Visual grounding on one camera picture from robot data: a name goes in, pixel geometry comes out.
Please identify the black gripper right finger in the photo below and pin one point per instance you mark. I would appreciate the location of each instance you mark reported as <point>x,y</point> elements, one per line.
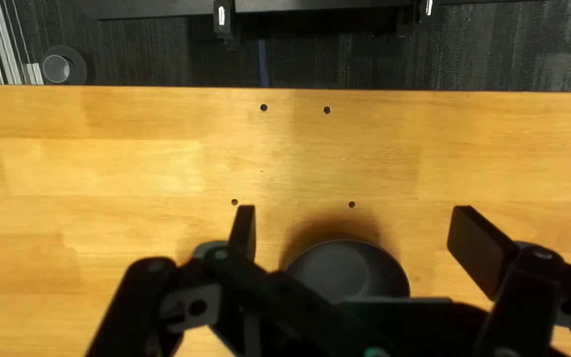
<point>529,287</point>

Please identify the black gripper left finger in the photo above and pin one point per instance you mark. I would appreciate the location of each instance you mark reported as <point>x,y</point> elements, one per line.
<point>251,310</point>

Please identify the black bowl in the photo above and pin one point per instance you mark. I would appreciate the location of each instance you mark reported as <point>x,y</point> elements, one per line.
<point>344,271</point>

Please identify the grey round floor fixture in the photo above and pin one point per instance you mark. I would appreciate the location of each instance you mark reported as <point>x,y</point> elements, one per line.
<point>65,66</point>

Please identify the black furniture base with casters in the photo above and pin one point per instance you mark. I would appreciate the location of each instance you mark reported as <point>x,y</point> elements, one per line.
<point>287,19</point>

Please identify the aluminium frame rail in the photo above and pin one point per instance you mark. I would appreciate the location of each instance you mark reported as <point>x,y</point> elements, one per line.
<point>17,62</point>

